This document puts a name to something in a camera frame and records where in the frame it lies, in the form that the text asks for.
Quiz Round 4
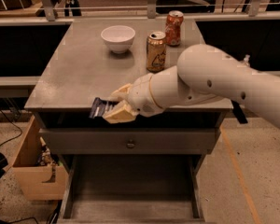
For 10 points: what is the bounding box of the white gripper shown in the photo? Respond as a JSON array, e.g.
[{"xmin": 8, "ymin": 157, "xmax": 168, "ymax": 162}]
[{"xmin": 103, "ymin": 73, "xmax": 164, "ymax": 124}]

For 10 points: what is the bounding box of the dark blue rxbar wrapper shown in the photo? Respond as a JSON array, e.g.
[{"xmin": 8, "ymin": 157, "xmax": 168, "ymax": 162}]
[{"xmin": 89, "ymin": 97, "xmax": 118, "ymax": 119}]

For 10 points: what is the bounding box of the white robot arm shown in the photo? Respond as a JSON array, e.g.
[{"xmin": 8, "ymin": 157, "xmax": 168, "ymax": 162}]
[{"xmin": 103, "ymin": 44, "xmax": 280, "ymax": 129}]

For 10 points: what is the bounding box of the closed grey top drawer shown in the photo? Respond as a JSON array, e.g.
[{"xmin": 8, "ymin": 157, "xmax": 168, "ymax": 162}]
[{"xmin": 39, "ymin": 128, "xmax": 220, "ymax": 155}]

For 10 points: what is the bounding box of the grey wooden drawer cabinet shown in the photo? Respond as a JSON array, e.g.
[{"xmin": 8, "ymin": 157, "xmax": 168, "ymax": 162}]
[{"xmin": 23, "ymin": 17, "xmax": 234, "ymax": 224}]

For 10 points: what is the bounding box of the open grey middle drawer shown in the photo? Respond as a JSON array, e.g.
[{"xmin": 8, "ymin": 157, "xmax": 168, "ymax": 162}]
[{"xmin": 58, "ymin": 155, "xmax": 205, "ymax": 224}]

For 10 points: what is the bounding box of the white ceramic bowl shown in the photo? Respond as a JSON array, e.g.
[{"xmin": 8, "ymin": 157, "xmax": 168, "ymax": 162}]
[{"xmin": 101, "ymin": 25, "xmax": 135, "ymax": 54}]

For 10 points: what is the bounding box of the gold soda can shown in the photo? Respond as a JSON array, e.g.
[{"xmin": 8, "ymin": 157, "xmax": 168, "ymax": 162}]
[{"xmin": 147, "ymin": 31, "xmax": 166, "ymax": 73}]

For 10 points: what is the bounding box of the orange soda can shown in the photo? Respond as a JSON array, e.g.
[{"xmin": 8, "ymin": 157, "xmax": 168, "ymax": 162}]
[{"xmin": 165, "ymin": 10, "xmax": 184, "ymax": 47}]

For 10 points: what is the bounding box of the wooden box with items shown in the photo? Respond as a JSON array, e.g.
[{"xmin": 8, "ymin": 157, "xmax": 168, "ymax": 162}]
[{"xmin": 12, "ymin": 116, "xmax": 68, "ymax": 201}]

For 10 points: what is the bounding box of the clear sanitizer pump bottle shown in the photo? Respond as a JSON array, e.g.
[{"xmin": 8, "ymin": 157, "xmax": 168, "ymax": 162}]
[{"xmin": 240, "ymin": 54, "xmax": 250, "ymax": 66}]

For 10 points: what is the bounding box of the grey metal railing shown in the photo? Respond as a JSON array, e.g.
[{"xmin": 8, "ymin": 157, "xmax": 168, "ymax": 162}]
[{"xmin": 0, "ymin": 0, "xmax": 280, "ymax": 26}]

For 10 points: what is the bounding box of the black floor cable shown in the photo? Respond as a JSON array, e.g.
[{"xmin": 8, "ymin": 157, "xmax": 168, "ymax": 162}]
[{"xmin": 0, "ymin": 109, "xmax": 24, "ymax": 152}]

